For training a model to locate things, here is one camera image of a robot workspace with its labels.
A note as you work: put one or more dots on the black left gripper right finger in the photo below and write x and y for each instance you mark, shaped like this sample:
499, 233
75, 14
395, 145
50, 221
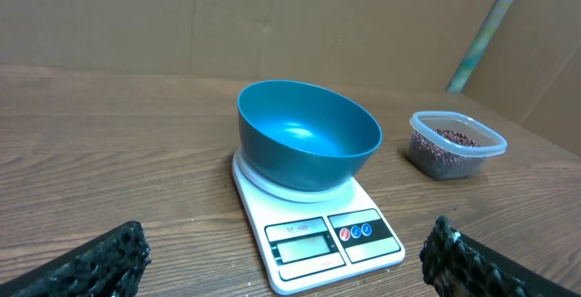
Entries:
457, 265

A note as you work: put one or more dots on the red adzuki beans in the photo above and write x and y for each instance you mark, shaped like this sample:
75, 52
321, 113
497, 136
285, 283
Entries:
439, 163

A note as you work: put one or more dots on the clear plastic bean container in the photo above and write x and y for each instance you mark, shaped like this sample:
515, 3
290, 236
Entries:
459, 134

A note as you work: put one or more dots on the green taped corner pole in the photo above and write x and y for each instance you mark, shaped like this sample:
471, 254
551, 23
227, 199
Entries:
478, 46

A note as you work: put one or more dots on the teal plastic bowl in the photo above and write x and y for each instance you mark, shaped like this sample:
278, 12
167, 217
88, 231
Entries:
304, 136

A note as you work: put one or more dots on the white digital kitchen scale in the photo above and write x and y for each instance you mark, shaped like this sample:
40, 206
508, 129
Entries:
308, 239

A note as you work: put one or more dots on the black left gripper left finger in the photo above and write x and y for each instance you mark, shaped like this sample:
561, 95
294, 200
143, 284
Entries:
111, 264

